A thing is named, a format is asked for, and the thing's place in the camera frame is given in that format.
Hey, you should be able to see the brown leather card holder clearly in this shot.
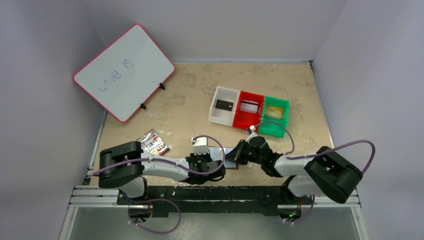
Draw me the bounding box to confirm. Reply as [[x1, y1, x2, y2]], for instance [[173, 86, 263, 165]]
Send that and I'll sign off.
[[209, 146, 239, 170]]

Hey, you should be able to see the red plastic bin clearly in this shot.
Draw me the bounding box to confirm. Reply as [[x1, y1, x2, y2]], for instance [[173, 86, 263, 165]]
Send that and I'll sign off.
[[232, 91, 265, 129]]

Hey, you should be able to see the green plastic bin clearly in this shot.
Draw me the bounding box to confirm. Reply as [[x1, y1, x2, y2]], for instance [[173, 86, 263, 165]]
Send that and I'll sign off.
[[258, 96, 290, 138]]

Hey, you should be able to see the white plastic bin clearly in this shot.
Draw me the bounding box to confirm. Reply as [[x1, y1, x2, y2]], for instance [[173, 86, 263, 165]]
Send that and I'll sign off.
[[208, 86, 241, 127]]

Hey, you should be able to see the pack of coloured markers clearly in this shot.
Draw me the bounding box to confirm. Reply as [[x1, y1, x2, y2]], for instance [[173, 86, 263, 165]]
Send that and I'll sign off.
[[136, 129, 170, 156]]

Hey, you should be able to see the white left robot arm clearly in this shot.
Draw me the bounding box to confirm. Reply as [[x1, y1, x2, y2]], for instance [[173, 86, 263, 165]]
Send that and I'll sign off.
[[92, 137, 226, 199]]

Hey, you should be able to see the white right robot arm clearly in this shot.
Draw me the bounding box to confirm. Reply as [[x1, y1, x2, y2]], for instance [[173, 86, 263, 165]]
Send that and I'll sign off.
[[225, 136, 364, 204]]

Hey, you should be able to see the gold credit card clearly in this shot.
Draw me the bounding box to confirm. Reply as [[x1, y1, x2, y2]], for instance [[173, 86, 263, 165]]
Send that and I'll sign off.
[[264, 105, 284, 120]]

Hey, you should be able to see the silver credit card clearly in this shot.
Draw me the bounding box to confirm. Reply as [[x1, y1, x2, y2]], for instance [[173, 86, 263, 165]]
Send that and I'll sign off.
[[239, 100, 259, 114]]

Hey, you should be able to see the black credit card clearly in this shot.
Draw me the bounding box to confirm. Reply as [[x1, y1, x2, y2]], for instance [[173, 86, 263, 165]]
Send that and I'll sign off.
[[214, 99, 234, 112]]

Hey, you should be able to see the pink framed whiteboard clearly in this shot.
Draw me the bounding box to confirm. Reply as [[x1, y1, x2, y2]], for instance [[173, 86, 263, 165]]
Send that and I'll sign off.
[[73, 23, 175, 123]]

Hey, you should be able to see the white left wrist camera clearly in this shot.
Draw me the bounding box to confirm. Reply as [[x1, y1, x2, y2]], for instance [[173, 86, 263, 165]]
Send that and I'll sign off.
[[191, 137, 210, 156]]

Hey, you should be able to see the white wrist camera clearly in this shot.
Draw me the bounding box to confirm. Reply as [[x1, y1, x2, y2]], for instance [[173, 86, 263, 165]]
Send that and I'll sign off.
[[191, 137, 210, 156], [246, 125, 258, 143]]

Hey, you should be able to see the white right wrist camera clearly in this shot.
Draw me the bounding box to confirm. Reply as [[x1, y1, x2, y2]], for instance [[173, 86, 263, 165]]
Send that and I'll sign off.
[[246, 125, 258, 143]]

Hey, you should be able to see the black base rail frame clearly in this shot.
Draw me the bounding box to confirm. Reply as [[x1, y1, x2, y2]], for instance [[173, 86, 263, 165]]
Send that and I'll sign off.
[[69, 182, 360, 218]]

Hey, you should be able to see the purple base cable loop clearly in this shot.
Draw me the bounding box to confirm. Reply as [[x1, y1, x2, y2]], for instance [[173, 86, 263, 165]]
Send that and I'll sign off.
[[127, 198, 182, 235]]

